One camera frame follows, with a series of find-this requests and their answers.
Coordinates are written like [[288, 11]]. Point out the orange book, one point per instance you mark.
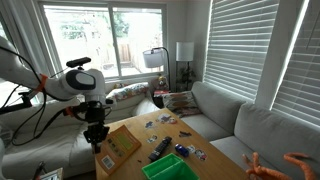
[[118, 146]]

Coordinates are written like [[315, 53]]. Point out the brown cream patterned pillow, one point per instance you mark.
[[180, 101]]

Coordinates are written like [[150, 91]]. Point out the red box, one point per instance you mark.
[[161, 93]]

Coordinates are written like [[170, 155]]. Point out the small white sticker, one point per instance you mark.
[[190, 148]]

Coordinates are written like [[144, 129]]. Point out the black camera on stand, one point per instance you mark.
[[78, 62]]

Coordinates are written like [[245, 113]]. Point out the black remote control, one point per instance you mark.
[[160, 149]]

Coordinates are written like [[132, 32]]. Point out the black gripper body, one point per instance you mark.
[[95, 115]]

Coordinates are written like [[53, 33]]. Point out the dark blue figure sticker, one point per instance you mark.
[[149, 125]]

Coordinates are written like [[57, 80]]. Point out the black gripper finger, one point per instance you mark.
[[102, 133], [90, 135]]

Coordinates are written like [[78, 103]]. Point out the large sliding window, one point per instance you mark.
[[100, 40]]

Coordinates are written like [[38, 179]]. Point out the wide white window blind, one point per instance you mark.
[[240, 43]]

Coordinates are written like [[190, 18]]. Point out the green plastic bin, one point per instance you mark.
[[166, 170]]

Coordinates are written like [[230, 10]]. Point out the white curtain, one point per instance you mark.
[[26, 26]]

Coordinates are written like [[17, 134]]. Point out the arc lamp white shade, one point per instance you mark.
[[153, 58]]

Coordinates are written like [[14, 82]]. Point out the grey sofa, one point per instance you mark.
[[266, 133]]

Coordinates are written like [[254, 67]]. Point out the small toy figure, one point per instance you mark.
[[162, 81]]

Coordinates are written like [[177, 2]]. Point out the green house plant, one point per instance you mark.
[[186, 75]]

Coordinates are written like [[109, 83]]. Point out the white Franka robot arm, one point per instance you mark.
[[56, 88]]

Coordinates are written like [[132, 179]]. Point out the floral pillow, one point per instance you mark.
[[130, 90]]

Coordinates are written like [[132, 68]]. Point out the blue toy car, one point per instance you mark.
[[181, 150]]

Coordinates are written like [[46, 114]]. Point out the small round face sticker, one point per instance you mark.
[[152, 138]]

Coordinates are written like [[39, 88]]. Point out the white table lamp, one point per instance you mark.
[[185, 51]]

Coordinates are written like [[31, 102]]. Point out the narrow white window blind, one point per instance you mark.
[[300, 83]]

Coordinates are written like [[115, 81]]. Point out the white couch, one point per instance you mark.
[[50, 150]]

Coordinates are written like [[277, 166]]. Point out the small dark sticker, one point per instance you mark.
[[184, 134]]

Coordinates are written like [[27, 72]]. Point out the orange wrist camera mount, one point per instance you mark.
[[69, 111]]

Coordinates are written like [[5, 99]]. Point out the snowman sticker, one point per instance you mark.
[[165, 118]]

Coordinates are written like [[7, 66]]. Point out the red white figure sticker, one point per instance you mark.
[[200, 154]]

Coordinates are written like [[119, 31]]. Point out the orange octopus plush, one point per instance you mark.
[[263, 173]]

